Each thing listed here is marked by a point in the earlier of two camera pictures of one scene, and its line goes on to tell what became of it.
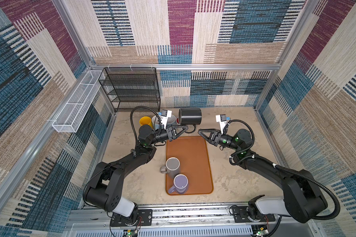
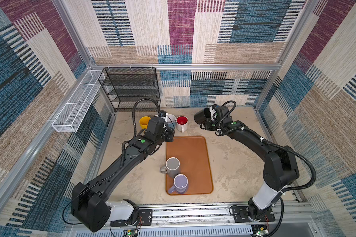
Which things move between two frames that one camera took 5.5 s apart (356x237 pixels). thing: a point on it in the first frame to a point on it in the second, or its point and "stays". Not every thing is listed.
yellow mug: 145,120 stays
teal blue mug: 171,120 stays
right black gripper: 214,136 to 207,122
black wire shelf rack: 128,88 stays
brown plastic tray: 193,153 stays
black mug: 190,116 to 200,117
